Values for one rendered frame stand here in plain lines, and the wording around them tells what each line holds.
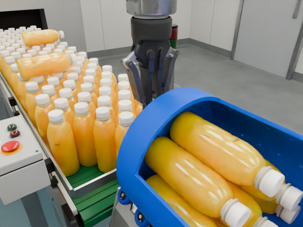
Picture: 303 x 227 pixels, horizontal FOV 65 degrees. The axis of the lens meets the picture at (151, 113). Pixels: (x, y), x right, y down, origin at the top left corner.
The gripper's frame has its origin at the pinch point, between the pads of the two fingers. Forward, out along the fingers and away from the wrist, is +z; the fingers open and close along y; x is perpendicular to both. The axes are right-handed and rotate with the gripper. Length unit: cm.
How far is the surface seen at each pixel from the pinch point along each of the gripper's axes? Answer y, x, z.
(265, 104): -251, -89, 117
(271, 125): -8.9, 21.7, -4.4
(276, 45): -360, -146, 69
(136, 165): 11.1, 10.4, 1.4
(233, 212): 4.5, 25.5, 3.4
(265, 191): -0.4, 27.0, 0.9
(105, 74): -10.3, -41.9, 5.7
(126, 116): 0.1, -10.6, 5.8
